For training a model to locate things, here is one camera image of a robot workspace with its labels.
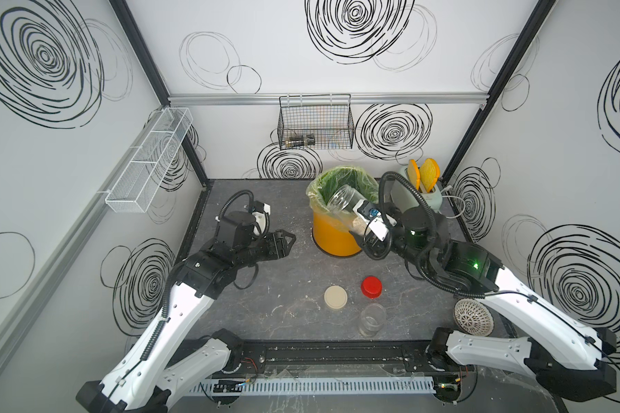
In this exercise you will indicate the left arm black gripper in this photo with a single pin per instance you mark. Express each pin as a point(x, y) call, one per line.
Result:
point(276, 244)

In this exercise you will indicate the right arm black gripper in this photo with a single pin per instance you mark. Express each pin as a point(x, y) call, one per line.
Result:
point(371, 241)

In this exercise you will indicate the red jar lid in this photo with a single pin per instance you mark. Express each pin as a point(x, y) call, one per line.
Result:
point(371, 287)

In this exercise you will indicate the beige lidded oatmeal jar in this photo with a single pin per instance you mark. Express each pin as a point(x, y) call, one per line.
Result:
point(351, 208)

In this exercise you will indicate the beige jar lid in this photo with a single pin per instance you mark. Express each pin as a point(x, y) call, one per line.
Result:
point(335, 297)

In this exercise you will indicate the clear jar with oatmeal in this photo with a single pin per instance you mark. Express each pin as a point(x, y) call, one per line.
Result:
point(372, 319)

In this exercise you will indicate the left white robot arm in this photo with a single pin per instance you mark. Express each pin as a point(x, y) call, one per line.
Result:
point(148, 379)

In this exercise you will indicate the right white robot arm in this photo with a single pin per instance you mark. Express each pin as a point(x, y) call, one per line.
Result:
point(566, 357)

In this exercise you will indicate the orange trash bin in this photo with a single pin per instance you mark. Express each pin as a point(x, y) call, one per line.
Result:
point(332, 237)

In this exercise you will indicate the mint green toaster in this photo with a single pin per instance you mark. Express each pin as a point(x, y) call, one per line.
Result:
point(405, 200)

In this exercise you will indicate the green plastic bin liner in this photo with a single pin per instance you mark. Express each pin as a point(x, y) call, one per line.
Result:
point(323, 187)

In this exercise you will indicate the left yellow toast slice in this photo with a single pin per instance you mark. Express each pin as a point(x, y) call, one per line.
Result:
point(413, 173)

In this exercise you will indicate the yellow toast slice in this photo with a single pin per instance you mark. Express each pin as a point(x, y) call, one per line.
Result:
point(413, 173)
point(429, 174)

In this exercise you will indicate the right yellow toast slice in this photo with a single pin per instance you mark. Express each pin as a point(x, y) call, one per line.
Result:
point(429, 174)

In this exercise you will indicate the dark item in basket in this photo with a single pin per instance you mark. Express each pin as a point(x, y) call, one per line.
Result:
point(300, 141)

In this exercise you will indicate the patterned white bowl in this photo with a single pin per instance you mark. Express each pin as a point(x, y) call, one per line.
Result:
point(473, 318)

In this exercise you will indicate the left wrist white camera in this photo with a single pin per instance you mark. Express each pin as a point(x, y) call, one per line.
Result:
point(261, 212)

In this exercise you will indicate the black wire wall basket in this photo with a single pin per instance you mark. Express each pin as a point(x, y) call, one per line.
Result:
point(327, 116)

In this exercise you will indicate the white slotted cable duct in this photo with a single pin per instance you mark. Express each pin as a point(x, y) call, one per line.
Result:
point(223, 388)

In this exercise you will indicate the white wire wall shelf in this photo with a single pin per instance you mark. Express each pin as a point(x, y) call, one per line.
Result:
point(143, 176)

